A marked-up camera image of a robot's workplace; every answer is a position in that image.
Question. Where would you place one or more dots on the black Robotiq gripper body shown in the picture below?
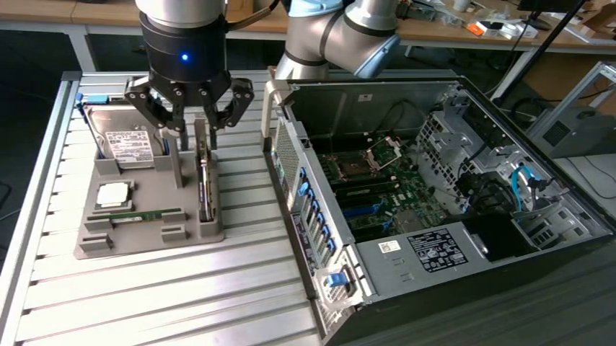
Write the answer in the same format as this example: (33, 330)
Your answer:
(184, 47)

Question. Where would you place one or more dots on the expansion card with bracket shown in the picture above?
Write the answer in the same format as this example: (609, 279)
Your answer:
(206, 180)

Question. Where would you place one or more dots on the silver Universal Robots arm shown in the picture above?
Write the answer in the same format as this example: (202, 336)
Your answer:
(307, 36)

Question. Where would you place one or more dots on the hard disk drive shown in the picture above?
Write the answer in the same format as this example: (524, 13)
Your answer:
(124, 137)

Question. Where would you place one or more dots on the silver CPU chip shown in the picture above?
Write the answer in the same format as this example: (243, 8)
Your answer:
(112, 194)

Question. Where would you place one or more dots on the grey parts rack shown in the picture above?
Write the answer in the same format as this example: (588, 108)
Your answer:
(159, 202)

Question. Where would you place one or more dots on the long wooden desk grey legs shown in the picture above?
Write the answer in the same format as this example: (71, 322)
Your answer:
(48, 14)

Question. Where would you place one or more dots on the CPU socket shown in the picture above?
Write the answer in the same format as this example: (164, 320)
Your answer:
(353, 167)

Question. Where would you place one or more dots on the green RAM stick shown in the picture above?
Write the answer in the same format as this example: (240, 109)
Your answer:
(139, 216)

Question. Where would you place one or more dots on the metal socket cover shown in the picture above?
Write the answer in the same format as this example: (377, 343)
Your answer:
(385, 151)

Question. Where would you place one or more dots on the blue expansion slot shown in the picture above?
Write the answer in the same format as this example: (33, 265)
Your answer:
(373, 208)

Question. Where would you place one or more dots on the metal disk bay cage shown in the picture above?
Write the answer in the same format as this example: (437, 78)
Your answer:
(442, 144)

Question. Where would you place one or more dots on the cluttered wooden desk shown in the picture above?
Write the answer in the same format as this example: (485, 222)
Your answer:
(433, 32)

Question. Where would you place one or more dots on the green motherboard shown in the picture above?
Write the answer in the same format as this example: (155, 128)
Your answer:
(409, 202)

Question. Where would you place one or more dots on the metal computer part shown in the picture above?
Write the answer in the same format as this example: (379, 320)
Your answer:
(423, 12)

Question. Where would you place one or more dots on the small orange box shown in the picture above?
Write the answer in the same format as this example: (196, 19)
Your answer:
(477, 29)

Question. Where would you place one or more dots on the blue case latch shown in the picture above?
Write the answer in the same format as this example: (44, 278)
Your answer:
(334, 280)

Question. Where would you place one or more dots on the grey power supply unit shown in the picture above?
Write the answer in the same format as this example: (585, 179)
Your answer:
(385, 266)

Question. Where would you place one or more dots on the white flat device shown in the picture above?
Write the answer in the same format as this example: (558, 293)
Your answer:
(509, 34)

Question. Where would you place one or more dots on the black monitor with stand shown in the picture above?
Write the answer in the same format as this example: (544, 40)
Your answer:
(536, 23)

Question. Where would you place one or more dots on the black fan shroud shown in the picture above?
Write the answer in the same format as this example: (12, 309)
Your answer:
(496, 238)

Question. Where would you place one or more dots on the black slanted pole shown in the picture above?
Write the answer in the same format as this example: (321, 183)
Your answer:
(549, 36)

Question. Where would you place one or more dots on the grey computer tower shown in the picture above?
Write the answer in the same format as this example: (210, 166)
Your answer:
(577, 133)

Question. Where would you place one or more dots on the black open PC case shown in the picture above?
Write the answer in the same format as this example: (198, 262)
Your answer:
(481, 288)

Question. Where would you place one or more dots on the brown cardboard box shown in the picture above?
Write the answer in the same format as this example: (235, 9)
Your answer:
(601, 21)

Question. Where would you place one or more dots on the grey case stop bracket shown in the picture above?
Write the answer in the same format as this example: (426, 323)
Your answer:
(266, 108)

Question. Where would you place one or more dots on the aluminium profile frame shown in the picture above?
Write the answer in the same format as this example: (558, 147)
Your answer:
(596, 72)

